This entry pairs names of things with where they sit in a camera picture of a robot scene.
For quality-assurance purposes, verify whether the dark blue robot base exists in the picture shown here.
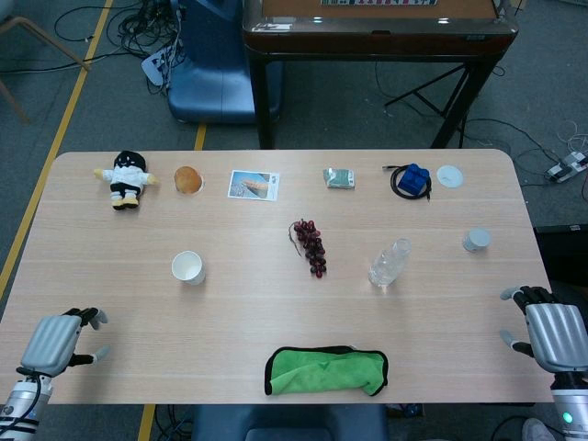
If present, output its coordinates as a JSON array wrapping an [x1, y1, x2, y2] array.
[[190, 403, 390, 441]]

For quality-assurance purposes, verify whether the long black floor cable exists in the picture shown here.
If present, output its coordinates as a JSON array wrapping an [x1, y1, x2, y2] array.
[[463, 117, 566, 185]]

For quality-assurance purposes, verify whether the green cloth with black edge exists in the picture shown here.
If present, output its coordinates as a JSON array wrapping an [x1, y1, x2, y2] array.
[[264, 345, 390, 397]]

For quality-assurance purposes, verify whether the photo postcard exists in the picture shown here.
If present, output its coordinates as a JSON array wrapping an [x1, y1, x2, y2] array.
[[226, 169, 281, 202]]

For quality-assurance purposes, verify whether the white paper cup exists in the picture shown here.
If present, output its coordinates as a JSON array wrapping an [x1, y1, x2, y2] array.
[[171, 250, 206, 287]]

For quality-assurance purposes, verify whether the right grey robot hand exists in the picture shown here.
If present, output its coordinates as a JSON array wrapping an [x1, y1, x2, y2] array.
[[499, 285, 588, 374]]

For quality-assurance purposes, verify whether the black box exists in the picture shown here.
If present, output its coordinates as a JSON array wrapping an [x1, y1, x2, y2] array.
[[534, 223, 588, 284]]

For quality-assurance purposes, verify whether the orange round bun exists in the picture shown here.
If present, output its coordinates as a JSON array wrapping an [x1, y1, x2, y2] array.
[[173, 165, 206, 196]]

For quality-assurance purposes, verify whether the clear plastic water bottle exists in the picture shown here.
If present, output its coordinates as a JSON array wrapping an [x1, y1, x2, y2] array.
[[367, 237, 413, 288]]

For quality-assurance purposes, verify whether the white power strip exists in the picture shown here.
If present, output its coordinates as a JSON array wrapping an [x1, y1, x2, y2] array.
[[141, 53, 172, 87]]

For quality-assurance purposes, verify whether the black and white plush doll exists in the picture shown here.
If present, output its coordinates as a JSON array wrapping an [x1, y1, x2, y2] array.
[[93, 150, 161, 212]]

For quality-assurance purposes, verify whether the black coiled cable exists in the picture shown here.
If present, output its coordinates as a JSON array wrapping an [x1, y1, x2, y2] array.
[[381, 164, 434, 202]]

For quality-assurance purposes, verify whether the small grey white cup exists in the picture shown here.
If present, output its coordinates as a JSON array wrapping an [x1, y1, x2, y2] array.
[[461, 227, 492, 253]]

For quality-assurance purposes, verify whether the brown mahjong table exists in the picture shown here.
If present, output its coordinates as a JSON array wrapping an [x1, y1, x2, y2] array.
[[242, 0, 520, 151]]

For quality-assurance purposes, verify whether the grey floor power strip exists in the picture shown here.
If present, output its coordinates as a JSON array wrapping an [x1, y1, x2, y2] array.
[[545, 153, 588, 184]]

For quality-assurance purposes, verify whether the grey shoe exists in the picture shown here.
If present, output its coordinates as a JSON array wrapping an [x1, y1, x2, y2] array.
[[522, 417, 560, 441]]

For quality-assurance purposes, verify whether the white round lid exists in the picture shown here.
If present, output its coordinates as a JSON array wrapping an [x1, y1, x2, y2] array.
[[435, 164, 465, 189]]

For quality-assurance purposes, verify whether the blue machine base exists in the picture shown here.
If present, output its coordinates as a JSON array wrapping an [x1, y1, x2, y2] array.
[[167, 0, 284, 125]]

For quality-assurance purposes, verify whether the red grape bunch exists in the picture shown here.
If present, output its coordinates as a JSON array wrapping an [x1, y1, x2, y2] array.
[[288, 218, 328, 279]]

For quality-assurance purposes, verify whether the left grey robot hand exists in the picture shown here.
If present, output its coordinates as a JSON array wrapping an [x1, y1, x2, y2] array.
[[17, 306, 111, 379]]

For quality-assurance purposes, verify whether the blue toy block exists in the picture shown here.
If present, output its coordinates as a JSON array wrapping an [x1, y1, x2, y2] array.
[[397, 163, 432, 195]]

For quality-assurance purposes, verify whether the black metal stand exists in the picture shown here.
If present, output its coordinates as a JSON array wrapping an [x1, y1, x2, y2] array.
[[384, 63, 469, 121]]

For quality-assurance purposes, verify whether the green tissue pack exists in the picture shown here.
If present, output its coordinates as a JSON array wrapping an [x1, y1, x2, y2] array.
[[322, 167, 357, 190]]

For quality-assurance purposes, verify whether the black floor cable tangle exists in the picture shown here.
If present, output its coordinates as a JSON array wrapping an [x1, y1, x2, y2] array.
[[54, 0, 185, 97]]

